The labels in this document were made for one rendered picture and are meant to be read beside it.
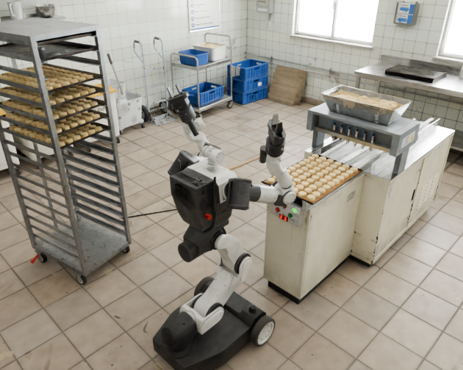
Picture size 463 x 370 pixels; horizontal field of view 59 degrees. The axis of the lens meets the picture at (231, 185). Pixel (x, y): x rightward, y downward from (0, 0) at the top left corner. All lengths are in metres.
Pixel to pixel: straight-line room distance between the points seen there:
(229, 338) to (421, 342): 1.26
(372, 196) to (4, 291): 2.81
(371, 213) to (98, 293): 2.11
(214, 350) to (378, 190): 1.56
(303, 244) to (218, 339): 0.79
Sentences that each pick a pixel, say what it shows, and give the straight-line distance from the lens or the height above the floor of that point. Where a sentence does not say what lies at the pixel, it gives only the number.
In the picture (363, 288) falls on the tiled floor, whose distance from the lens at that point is 3.35.
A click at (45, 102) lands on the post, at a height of 1.45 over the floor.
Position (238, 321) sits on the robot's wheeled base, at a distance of 2.75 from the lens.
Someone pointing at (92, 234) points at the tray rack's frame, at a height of 0.15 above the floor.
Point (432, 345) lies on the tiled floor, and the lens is 3.13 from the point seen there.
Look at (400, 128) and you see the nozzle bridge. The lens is 3.01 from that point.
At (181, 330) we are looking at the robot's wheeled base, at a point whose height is 0.33.
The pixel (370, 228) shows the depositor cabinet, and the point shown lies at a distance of 3.28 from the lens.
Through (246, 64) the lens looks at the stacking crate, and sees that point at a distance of 7.38.
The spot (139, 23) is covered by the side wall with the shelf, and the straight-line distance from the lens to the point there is 6.33.
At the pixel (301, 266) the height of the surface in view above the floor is 0.38.
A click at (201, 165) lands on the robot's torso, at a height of 1.23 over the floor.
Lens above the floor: 2.21
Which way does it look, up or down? 30 degrees down
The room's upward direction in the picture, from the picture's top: straight up
